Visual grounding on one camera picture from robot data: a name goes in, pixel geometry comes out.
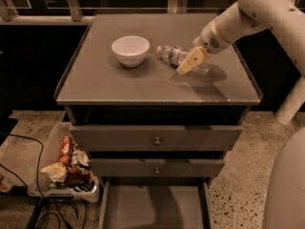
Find clear plastic storage bin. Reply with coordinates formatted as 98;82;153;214
28;122;99;203

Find red snack bag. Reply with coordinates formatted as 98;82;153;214
61;136;73;156

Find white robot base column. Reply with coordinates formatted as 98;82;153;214
262;75;305;229

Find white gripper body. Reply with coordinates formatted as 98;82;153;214
193;19;232;54

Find metal window railing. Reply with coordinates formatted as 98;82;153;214
0;0;236;25

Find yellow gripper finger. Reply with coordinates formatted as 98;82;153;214
176;47;209;74

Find bottom grey drawer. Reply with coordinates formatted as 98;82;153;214
98;177;214;229

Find yellow snack bag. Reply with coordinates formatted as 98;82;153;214
41;162;68;183

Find brown snack packet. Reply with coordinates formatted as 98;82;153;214
64;167;92;186

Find clear plastic water bottle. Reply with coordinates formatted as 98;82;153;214
157;46;211;75

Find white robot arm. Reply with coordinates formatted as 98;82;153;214
177;0;305;75

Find white ceramic bowl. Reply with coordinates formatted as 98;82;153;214
112;35;151;68

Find red apple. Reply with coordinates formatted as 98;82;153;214
59;156;71;164

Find top grey drawer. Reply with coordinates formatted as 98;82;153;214
70;125;242;152

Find grey drawer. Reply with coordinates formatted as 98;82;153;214
91;158;224;177
98;177;214;229
70;125;242;152

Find grey drawer cabinet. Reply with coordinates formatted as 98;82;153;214
53;12;264;229

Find middle grey drawer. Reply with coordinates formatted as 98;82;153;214
91;158;224;177

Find black floor cable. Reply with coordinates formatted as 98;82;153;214
0;131;89;229

